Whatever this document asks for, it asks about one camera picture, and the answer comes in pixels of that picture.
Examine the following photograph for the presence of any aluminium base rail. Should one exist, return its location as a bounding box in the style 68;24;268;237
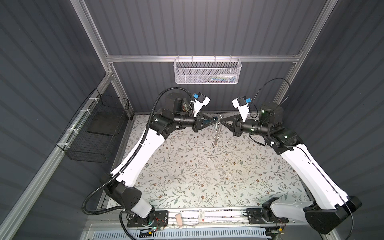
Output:
85;207;309;229

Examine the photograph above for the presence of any silver metal carabiner key holder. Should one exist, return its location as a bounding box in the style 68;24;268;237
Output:
212;115;224;148

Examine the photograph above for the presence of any black corrugated cable conduit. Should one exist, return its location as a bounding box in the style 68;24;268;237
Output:
81;86;193;240

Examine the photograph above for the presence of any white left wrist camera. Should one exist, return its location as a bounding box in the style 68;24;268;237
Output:
191;93;211;118

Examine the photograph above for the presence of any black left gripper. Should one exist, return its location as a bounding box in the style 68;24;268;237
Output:
173;111;215;134

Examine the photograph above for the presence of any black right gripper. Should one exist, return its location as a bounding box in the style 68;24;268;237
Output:
218;113;268;138

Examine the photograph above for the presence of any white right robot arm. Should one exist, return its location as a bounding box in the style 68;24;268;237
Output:
220;98;362;235

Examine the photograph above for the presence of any white wire mesh basket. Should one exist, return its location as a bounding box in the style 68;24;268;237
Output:
173;59;242;85

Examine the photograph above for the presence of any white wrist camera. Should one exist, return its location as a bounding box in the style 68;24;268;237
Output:
191;93;211;118
232;96;252;123

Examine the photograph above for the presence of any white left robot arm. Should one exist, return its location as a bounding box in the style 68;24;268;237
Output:
105;93;217;223

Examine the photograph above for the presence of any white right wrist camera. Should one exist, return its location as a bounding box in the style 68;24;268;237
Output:
232;96;252;123

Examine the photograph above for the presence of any black right camera cable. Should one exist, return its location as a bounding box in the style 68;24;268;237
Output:
250;77;291;109

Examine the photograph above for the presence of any black wire wall basket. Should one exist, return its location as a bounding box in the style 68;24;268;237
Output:
57;89;130;164

